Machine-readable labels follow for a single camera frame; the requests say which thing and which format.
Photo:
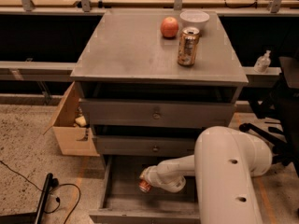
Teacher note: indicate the red coke can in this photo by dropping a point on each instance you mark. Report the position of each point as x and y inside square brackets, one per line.
[144, 186]

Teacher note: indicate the red apple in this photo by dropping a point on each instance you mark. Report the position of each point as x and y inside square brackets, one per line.
[169, 27]

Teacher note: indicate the gold soda can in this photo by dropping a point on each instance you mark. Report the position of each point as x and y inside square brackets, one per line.
[187, 47]

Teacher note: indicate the grey drawer cabinet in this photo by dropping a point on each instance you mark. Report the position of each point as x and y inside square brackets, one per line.
[128, 59]

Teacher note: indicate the clear sanitizer bottle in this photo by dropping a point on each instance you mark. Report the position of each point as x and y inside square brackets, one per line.
[263, 62]

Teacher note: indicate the cardboard box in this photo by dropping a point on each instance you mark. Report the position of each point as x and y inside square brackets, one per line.
[73, 136]

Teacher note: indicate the white bowl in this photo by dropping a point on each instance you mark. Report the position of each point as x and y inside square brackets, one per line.
[194, 18]

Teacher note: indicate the grey top drawer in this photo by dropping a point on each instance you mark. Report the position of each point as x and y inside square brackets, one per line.
[156, 114]

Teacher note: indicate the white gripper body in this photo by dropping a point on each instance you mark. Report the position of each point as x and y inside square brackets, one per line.
[150, 175]

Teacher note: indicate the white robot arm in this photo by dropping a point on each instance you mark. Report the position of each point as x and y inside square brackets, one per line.
[223, 163]

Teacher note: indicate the grey open bottom drawer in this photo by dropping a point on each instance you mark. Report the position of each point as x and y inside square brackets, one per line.
[122, 201]

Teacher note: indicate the grey middle drawer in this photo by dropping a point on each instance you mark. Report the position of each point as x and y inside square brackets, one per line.
[143, 146]

